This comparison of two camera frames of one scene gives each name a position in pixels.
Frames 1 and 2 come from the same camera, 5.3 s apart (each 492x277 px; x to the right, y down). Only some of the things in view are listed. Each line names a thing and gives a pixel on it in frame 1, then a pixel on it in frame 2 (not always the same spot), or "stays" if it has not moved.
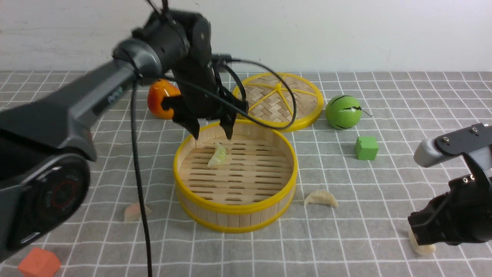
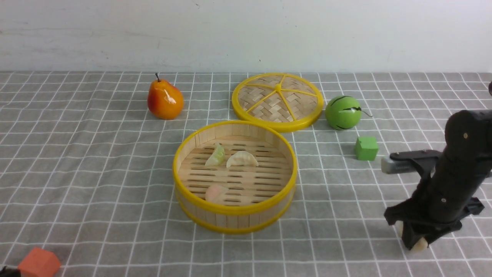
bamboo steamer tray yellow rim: x=253 y=191 stays
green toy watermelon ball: x=343 y=112 stays
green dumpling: x=218 y=157 stays
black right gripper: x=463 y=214 → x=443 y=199
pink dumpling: x=132 y=213 → x=216 y=193
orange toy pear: x=159 y=89 stays
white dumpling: x=321 y=196 → x=241 y=158
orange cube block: x=39 y=262 stays
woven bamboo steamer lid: x=288 y=101 stays
